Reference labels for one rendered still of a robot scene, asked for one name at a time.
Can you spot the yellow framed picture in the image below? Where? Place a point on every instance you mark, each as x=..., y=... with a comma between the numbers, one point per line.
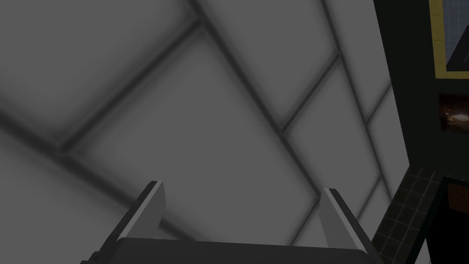
x=452, y=40

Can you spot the dark brown picture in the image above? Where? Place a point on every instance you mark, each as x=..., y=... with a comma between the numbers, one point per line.
x=455, y=113

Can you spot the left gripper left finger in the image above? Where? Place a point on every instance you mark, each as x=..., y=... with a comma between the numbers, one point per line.
x=144, y=216

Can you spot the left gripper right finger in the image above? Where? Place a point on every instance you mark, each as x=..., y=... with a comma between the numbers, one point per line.
x=339, y=223

